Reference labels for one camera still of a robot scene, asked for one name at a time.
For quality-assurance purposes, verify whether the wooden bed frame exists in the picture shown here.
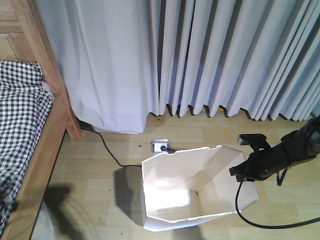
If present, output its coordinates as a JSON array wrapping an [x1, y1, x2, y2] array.
[[0, 0, 81, 240]]

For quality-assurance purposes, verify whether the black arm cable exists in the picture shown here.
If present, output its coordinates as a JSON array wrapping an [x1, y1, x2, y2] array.
[[235, 181, 320, 230]]

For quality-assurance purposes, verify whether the floor power outlet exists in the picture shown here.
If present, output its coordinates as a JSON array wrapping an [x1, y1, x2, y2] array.
[[150, 139, 171, 154]]

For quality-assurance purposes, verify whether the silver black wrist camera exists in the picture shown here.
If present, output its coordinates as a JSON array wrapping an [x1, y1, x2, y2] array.
[[237, 133, 270, 152]]

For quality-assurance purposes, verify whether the white plastic trash bin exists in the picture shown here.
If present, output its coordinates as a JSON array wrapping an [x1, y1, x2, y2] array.
[[141, 145, 258, 232]]

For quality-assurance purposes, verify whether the white sheer curtain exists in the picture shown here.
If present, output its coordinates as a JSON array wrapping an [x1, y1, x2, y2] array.
[[36, 0, 158, 134]]

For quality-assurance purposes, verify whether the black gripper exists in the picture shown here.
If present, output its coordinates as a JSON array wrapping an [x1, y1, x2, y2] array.
[[229, 151, 278, 182]]

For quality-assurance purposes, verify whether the grey pleated curtain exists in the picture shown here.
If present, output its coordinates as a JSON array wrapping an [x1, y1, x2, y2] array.
[[147, 0, 320, 121]]

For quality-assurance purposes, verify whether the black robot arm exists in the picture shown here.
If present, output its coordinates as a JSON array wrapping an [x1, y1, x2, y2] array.
[[229, 117, 320, 182]]

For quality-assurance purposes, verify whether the black cord on floor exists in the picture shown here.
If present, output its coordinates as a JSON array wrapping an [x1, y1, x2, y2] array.
[[79, 121, 143, 168]]

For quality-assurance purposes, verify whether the black white checkered bedding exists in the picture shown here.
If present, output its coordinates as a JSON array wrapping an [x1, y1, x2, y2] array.
[[0, 60, 54, 231]]

